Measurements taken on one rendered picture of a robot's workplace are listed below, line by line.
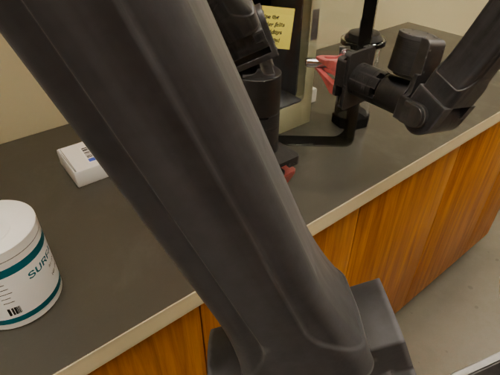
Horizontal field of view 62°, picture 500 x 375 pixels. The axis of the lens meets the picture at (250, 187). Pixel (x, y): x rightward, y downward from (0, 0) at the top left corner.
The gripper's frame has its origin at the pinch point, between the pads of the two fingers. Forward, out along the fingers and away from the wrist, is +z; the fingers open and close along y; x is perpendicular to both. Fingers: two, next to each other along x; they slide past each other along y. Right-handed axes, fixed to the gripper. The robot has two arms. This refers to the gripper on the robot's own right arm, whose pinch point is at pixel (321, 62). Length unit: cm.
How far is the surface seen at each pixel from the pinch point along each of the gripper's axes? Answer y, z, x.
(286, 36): 3.2, 7.6, 2.1
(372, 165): -25.9, -6.8, -14.5
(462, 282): -120, -16, -95
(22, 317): -24, -2, 61
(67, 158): -23, 33, 42
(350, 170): -25.9, -5.1, -8.9
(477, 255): -120, -12, -116
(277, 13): 7.4, 9.0, 3.6
